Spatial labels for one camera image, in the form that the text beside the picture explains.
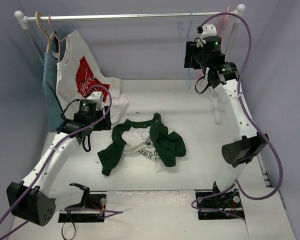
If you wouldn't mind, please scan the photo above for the light blue wire hanger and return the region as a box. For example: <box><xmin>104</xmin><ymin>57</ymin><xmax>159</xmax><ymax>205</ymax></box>
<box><xmin>178</xmin><ymin>11</ymin><xmax>193</xmax><ymax>90</ymax></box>

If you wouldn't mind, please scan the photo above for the green and white raglan t-shirt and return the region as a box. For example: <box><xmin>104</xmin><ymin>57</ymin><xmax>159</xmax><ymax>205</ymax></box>
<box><xmin>97</xmin><ymin>112</ymin><xmax>187</xmax><ymax>176</ymax></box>

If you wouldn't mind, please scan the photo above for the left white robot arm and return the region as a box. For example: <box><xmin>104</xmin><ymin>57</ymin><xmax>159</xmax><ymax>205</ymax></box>
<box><xmin>6</xmin><ymin>99</ymin><xmax>111</xmax><ymax>227</ymax></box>

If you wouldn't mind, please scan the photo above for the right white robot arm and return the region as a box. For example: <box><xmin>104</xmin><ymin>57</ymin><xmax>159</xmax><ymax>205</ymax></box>
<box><xmin>184</xmin><ymin>36</ymin><xmax>267</xmax><ymax>206</ymax></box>

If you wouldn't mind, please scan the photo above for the pink hanger on right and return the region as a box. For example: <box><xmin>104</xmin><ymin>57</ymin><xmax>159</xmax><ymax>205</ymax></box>
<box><xmin>199</xmin><ymin>6</ymin><xmax>231</xmax><ymax>85</ymax></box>

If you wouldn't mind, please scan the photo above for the white Coca-Cola t-shirt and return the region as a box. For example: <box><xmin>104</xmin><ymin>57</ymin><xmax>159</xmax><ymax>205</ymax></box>
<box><xmin>56</xmin><ymin>30</ymin><xmax>129</xmax><ymax>126</ymax></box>

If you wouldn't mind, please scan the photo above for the wooden clothes hanger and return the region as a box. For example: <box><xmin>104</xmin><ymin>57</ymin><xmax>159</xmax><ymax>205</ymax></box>
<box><xmin>35</xmin><ymin>11</ymin><xmax>55</xmax><ymax>53</ymax></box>

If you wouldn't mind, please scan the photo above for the blue hanging garment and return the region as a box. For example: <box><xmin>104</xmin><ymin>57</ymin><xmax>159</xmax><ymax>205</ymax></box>
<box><xmin>42</xmin><ymin>38</ymin><xmax>66</xmax><ymax>133</ymax></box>

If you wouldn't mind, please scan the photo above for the white metal clothes rack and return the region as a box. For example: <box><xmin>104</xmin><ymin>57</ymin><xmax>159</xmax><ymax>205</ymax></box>
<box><xmin>14</xmin><ymin>3</ymin><xmax>246</xmax><ymax>123</ymax></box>

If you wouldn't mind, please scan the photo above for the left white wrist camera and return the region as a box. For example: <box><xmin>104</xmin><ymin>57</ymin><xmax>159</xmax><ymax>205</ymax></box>
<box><xmin>87</xmin><ymin>91</ymin><xmax>105</xmax><ymax>111</ymax></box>

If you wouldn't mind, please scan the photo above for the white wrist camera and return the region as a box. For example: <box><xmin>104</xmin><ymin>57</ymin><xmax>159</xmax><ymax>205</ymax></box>
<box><xmin>87</xmin><ymin>91</ymin><xmax>105</xmax><ymax>111</ymax></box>
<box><xmin>197</xmin><ymin>23</ymin><xmax>217</xmax><ymax>40</ymax></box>

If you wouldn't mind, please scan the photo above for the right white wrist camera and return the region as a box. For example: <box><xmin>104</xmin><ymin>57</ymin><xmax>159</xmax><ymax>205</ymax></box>
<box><xmin>197</xmin><ymin>23</ymin><xmax>217</xmax><ymax>40</ymax></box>

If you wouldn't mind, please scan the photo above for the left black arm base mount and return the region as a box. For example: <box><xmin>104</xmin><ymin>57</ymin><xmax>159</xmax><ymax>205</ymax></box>
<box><xmin>58</xmin><ymin>182</ymin><xmax>107</xmax><ymax>223</ymax></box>

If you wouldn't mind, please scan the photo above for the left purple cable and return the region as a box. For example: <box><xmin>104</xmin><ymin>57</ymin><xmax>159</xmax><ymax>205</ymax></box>
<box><xmin>0</xmin><ymin>84</ymin><xmax>124</xmax><ymax>240</ymax></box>

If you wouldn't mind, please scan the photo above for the pink wire hanger left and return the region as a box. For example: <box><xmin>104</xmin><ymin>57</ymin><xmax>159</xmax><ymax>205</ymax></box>
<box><xmin>48</xmin><ymin>15</ymin><xmax>67</xmax><ymax>63</ymax></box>

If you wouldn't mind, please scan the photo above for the black cable loop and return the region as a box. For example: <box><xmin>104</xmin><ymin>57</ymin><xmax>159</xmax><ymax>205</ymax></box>
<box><xmin>62</xmin><ymin>220</ymin><xmax>76</xmax><ymax>240</ymax></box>

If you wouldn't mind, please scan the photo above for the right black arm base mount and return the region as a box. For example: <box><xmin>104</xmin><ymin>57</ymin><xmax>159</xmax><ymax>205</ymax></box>
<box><xmin>191</xmin><ymin>182</ymin><xmax>245</xmax><ymax>221</ymax></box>

